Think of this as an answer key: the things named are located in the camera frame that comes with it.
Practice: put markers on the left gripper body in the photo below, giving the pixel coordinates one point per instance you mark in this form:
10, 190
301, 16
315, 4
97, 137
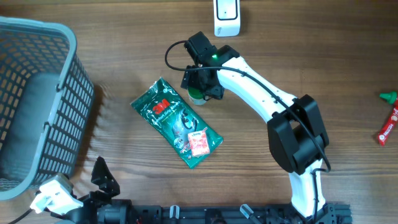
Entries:
93, 200

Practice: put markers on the green cap sauce bottle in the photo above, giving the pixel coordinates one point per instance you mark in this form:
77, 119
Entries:
390, 97

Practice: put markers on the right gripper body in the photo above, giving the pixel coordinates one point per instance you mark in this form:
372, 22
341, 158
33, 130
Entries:
194, 79

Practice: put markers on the green lid white jar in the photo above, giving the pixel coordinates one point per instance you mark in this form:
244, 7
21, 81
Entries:
196, 96

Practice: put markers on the pink tissue packet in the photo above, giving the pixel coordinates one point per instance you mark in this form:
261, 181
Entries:
198, 143

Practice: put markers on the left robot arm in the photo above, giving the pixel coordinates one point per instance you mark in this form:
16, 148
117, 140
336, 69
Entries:
101, 206

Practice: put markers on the grey plastic mesh basket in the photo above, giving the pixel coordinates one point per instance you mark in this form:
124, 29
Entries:
46, 98

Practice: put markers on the white barcode scanner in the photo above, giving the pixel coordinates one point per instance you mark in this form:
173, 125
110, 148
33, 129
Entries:
227, 18

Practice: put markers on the green 3M gloves packet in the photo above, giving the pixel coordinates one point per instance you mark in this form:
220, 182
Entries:
166, 111

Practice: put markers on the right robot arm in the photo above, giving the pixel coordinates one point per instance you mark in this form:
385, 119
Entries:
296, 132

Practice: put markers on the red coffee stick sachet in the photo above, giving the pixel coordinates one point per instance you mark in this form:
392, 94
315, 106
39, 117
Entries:
388, 126

